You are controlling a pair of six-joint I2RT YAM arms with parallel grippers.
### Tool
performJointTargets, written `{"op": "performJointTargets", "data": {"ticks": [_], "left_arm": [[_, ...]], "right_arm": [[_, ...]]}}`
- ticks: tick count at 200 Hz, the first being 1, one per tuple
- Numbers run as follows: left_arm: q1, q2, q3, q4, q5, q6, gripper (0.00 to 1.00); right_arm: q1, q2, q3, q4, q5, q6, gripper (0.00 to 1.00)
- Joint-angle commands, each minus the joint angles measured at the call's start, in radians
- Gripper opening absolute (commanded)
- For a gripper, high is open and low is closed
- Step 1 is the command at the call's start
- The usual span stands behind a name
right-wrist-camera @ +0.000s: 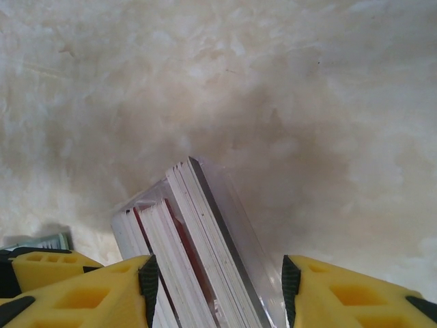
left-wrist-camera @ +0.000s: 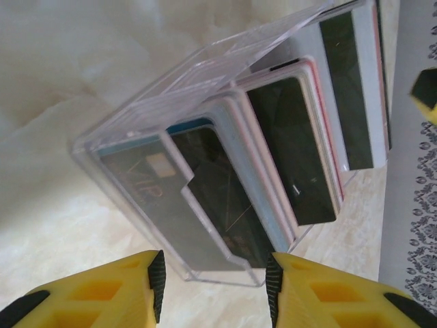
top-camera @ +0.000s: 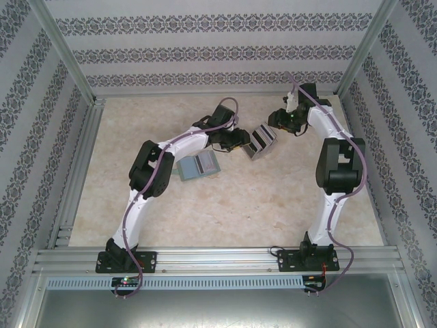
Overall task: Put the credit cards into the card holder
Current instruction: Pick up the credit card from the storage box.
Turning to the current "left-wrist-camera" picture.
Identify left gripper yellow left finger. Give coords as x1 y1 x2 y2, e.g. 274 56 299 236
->
10 249 167 328

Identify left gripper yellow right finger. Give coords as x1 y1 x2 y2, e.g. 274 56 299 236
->
266 251 437 328

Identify dark VIP card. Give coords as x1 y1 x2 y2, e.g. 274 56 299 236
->
98 135 249 271

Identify white card black stripe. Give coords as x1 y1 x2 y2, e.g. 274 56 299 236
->
252 0 392 172

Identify light blue card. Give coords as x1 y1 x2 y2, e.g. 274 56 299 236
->
204 98 296 252

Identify black card gold lines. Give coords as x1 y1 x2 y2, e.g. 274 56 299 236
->
169 124 270 269

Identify black card pink edge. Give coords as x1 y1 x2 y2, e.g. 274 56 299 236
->
244 77 344 227

